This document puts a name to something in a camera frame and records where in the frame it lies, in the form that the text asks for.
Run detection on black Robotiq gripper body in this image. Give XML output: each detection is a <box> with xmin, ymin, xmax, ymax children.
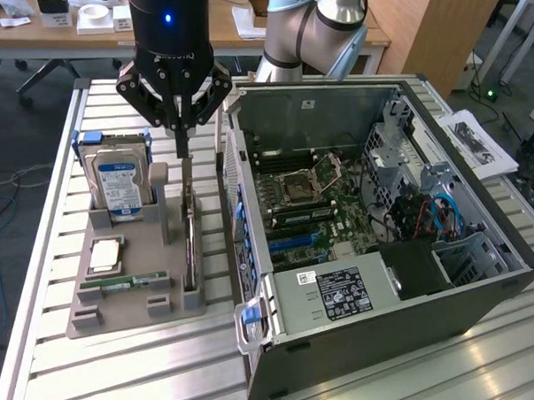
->
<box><xmin>120</xmin><ymin>0</ymin><xmax>217</xmax><ymax>102</ymax></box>

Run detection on black graphics card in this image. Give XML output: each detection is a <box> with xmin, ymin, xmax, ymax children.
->
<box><xmin>175</xmin><ymin>155</ymin><xmax>207</xmax><ymax>292</ymax></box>

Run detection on plain white box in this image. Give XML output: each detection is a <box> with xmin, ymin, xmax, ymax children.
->
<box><xmin>111</xmin><ymin>4</ymin><xmax>135</xmax><ymax>34</ymax></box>

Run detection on hard disk in blue caddy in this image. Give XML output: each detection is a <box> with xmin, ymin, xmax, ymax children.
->
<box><xmin>69</xmin><ymin>127</ymin><xmax>154</xmax><ymax>204</ymax></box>

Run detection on white tape roll on box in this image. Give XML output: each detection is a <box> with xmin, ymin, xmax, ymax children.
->
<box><xmin>75</xmin><ymin>3</ymin><xmax>117</xmax><ymax>38</ymax></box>

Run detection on white papers on desk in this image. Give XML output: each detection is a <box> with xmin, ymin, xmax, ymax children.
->
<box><xmin>230</xmin><ymin>5</ymin><xmax>270</xmax><ymax>42</ymax></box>

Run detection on hard disk with blue label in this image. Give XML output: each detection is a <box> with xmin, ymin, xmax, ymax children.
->
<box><xmin>80</xmin><ymin>146</ymin><xmax>149</xmax><ymax>225</ymax></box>

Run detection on brown cardboard box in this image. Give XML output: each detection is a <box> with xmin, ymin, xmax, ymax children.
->
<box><xmin>247</xmin><ymin>0</ymin><xmax>276</xmax><ymax>31</ymax></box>

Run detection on white box with black top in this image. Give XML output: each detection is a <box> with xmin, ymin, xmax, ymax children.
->
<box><xmin>35</xmin><ymin>0</ymin><xmax>74</xmax><ymax>29</ymax></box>

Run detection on CPU socket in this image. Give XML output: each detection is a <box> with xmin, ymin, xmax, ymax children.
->
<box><xmin>278</xmin><ymin>167</ymin><xmax>322</xmax><ymax>204</ymax></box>

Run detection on metal socket cover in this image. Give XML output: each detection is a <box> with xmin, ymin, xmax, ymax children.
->
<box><xmin>310</xmin><ymin>150</ymin><xmax>345</xmax><ymax>187</ymax></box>

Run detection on white label card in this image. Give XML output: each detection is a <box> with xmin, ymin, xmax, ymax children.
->
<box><xmin>0</xmin><ymin>16</ymin><xmax>32</xmax><ymax>30</ymax></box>

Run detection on grey plastic parts rack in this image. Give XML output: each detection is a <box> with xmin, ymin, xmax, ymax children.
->
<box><xmin>65</xmin><ymin>158</ymin><xmax>214</xmax><ymax>347</ymax></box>

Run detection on silver CPU chip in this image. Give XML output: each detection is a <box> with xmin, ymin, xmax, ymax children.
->
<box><xmin>89</xmin><ymin>239</ymin><xmax>122</xmax><ymax>274</ymax></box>

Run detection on blue expansion slot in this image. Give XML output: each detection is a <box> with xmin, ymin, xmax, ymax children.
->
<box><xmin>267</xmin><ymin>233</ymin><xmax>322</xmax><ymax>257</ymax></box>

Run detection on green RAM stick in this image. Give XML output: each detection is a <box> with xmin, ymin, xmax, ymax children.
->
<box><xmin>80</xmin><ymin>267</ymin><xmax>167</xmax><ymax>293</ymax></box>

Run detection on perforated metal disk bay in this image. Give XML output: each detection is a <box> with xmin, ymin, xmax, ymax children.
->
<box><xmin>359</xmin><ymin>97</ymin><xmax>435</xmax><ymax>211</ymax></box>

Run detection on green motherboard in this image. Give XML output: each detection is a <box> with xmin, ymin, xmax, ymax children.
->
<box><xmin>245</xmin><ymin>141</ymin><xmax>385</xmax><ymax>277</ymax></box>

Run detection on silver chipset heatsink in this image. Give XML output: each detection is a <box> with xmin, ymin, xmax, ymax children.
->
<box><xmin>329</xmin><ymin>241</ymin><xmax>355</xmax><ymax>261</ymax></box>

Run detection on blue case latch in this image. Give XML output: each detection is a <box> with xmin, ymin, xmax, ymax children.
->
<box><xmin>239</xmin><ymin>305</ymin><xmax>261</xmax><ymax>327</ymax></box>

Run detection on grey power supply unit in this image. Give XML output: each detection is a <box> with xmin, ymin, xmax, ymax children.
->
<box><xmin>269</xmin><ymin>246</ymin><xmax>403</xmax><ymax>340</ymax></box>

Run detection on wooden cabinet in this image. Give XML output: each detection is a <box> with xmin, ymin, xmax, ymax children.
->
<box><xmin>359</xmin><ymin>0</ymin><xmax>501</xmax><ymax>100</ymax></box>

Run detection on white box with red button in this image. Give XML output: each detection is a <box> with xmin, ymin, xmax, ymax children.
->
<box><xmin>458</xmin><ymin>50</ymin><xmax>485</xmax><ymax>93</ymax></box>

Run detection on stack of printed papers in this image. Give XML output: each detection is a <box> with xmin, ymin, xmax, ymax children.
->
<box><xmin>434</xmin><ymin>107</ymin><xmax>522</xmax><ymax>181</ymax></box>

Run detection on open dark grey PC case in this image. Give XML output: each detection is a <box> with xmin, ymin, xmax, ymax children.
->
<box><xmin>203</xmin><ymin>71</ymin><xmax>534</xmax><ymax>400</ymax></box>

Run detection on slanted metal disk bay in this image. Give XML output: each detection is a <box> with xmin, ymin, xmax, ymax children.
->
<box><xmin>429</xmin><ymin>228</ymin><xmax>513</xmax><ymax>289</ymax></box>

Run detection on white floor cable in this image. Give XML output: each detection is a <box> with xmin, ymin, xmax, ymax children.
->
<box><xmin>0</xmin><ymin>161</ymin><xmax>52</xmax><ymax>189</ymax></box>

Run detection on black wire bundle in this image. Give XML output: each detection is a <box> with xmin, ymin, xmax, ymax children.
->
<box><xmin>367</xmin><ymin>193</ymin><xmax>423</xmax><ymax>243</ymax></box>

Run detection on red wire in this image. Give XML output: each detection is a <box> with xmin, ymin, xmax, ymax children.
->
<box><xmin>418</xmin><ymin>200</ymin><xmax>454</xmax><ymax>238</ymax></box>

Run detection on blue wire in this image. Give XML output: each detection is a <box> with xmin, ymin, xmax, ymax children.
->
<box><xmin>427</xmin><ymin>193</ymin><xmax>468</xmax><ymax>243</ymax></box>

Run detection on white table frame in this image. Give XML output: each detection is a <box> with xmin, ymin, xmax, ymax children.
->
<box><xmin>475</xmin><ymin>0</ymin><xmax>534</xmax><ymax>91</ymax></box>

